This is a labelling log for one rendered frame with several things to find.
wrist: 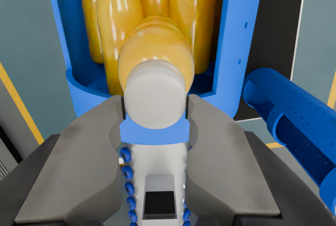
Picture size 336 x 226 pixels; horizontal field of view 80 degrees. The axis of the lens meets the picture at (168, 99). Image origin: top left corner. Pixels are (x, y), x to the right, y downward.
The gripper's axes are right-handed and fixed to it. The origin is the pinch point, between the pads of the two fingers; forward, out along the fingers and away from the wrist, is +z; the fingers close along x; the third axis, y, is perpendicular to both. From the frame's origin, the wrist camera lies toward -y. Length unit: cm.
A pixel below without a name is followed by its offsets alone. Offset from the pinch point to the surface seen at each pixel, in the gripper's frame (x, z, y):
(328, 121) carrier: 66, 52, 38
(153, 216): -2, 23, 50
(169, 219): 3, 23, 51
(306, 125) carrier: 60, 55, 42
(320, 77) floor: 125, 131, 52
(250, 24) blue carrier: 11.0, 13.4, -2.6
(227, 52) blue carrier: 7.7, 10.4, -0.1
